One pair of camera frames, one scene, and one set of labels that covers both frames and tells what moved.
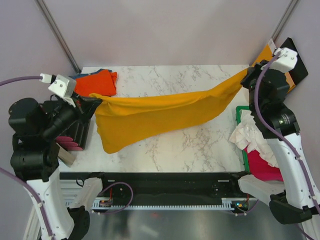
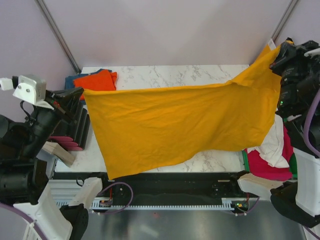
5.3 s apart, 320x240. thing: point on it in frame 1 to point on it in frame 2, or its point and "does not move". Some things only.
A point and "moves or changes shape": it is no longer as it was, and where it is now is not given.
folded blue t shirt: (75, 77) does not move
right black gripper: (253, 72) to (291, 52)
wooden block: (67, 157) does not move
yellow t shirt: (121, 122) moves or changes shape
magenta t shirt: (260, 169) does not move
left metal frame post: (45, 10) does not move
